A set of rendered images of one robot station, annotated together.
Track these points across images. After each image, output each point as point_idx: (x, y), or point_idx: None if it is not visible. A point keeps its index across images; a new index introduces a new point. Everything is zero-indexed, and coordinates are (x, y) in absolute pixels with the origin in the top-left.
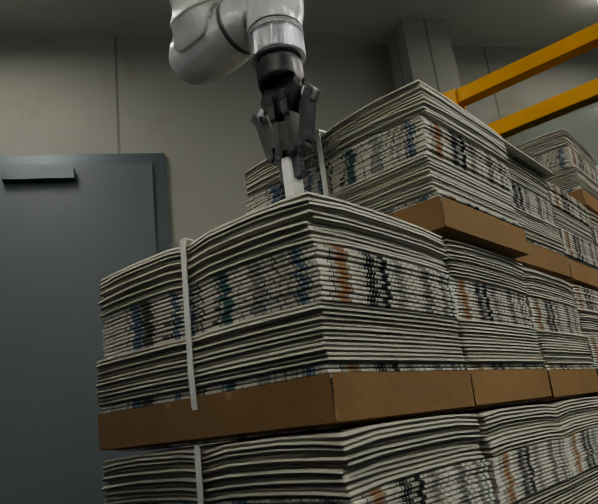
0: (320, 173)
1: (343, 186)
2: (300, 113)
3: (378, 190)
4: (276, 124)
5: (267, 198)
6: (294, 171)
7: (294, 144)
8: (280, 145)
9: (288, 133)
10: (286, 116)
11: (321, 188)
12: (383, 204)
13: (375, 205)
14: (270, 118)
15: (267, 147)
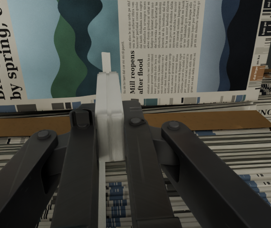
0: (115, 226)
1: (58, 186)
2: None
3: None
4: (144, 208)
5: None
6: (93, 109)
7: (69, 140)
8: (126, 144)
9: (82, 166)
10: (75, 225)
11: (117, 198)
12: None
13: (6, 149)
14: (172, 224)
15: (189, 149)
